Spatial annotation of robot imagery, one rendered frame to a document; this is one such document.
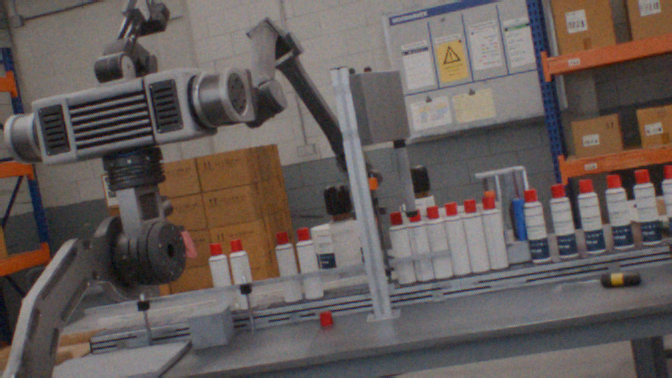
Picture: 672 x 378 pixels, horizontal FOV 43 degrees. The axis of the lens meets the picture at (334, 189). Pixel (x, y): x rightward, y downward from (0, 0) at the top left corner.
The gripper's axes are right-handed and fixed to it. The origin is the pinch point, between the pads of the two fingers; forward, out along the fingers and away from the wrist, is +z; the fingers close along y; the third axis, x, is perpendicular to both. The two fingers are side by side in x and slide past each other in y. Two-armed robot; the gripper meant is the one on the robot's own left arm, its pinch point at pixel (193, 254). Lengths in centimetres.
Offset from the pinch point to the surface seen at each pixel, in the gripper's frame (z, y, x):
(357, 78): 7, -17, -69
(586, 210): 76, 0, -81
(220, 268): 8.8, -1.3, -2.4
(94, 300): -53, 184, 108
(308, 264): 27.5, -1.2, -19.9
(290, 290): 28.3, -0.8, -10.6
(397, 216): 38, 0, -46
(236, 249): 8.8, -0.4, -9.4
